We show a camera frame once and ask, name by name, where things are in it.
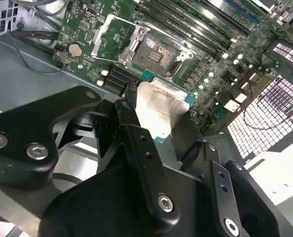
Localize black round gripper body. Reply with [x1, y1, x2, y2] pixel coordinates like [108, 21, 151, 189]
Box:
[38, 158, 222, 237]

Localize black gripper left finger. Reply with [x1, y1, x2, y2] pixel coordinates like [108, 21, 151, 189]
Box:
[0, 81, 181, 229]

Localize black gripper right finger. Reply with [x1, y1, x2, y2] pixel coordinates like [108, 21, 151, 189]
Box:
[172, 112, 293, 237]

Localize silver topped CPU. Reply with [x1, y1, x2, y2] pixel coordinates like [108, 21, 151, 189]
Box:
[135, 70, 199, 144]

